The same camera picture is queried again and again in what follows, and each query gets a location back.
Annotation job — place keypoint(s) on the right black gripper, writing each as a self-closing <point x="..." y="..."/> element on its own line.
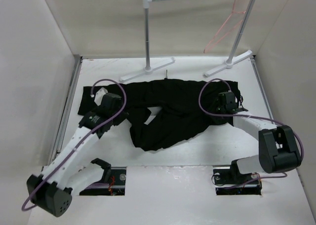
<point x="218" y="103"/>

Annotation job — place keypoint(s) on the pink wire hanger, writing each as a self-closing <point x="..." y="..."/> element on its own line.
<point x="232" y="22"/>

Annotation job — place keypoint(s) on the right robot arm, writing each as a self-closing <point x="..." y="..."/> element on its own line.
<point x="278" y="151"/>

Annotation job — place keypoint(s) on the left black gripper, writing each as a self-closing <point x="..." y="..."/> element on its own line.
<point x="119" y="109"/>

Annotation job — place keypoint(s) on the white clothes rack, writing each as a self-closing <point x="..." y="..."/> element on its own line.
<point x="228" y="64"/>

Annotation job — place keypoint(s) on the black trousers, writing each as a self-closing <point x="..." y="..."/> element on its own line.
<point x="167" y="111"/>

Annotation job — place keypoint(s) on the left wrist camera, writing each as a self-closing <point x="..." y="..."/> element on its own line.
<point x="98" y="97"/>

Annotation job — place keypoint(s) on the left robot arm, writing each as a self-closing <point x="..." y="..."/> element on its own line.
<point x="53" y="189"/>

